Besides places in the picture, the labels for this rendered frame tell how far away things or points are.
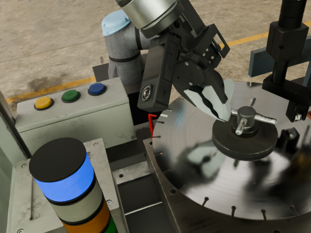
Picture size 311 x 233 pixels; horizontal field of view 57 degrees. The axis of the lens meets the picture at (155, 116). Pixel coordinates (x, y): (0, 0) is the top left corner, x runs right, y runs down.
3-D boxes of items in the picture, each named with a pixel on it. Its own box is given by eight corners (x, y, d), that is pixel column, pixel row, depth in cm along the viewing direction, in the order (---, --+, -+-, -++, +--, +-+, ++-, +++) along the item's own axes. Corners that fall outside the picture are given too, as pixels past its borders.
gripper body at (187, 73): (234, 52, 46) (193, -13, 41) (211, 88, 42) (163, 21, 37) (199, 61, 52) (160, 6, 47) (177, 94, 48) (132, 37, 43)
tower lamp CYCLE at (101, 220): (67, 247, 27) (57, 231, 25) (64, 207, 30) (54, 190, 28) (114, 231, 27) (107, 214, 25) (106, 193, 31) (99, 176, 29)
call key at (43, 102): (37, 113, 72) (34, 107, 71) (37, 104, 75) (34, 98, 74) (53, 109, 73) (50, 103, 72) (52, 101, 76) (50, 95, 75)
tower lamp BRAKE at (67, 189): (42, 211, 23) (27, 188, 21) (42, 168, 26) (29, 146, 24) (98, 193, 23) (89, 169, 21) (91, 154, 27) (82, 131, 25)
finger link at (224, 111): (252, 100, 50) (226, 59, 46) (239, 125, 47) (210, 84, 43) (237, 101, 52) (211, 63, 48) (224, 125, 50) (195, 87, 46)
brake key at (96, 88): (91, 99, 75) (90, 93, 73) (90, 91, 78) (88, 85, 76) (106, 95, 75) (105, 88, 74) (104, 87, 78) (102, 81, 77)
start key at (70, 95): (65, 106, 73) (62, 100, 72) (64, 97, 76) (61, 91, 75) (80, 102, 74) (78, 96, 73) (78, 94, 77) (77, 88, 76)
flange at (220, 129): (289, 131, 50) (291, 120, 49) (254, 168, 45) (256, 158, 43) (234, 106, 57) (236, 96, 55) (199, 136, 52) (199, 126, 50)
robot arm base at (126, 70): (105, 69, 113) (100, 46, 106) (142, 60, 115) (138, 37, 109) (113, 89, 102) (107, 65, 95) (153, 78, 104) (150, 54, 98)
